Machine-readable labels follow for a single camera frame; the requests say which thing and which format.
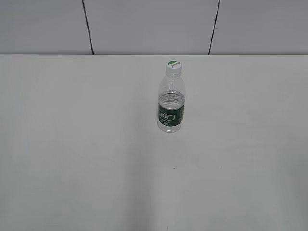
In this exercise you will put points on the clear Cestbon water bottle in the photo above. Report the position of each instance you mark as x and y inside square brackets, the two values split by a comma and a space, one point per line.
[171, 101]

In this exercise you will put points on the white green bottle cap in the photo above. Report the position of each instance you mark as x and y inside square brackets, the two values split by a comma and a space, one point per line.
[174, 67]

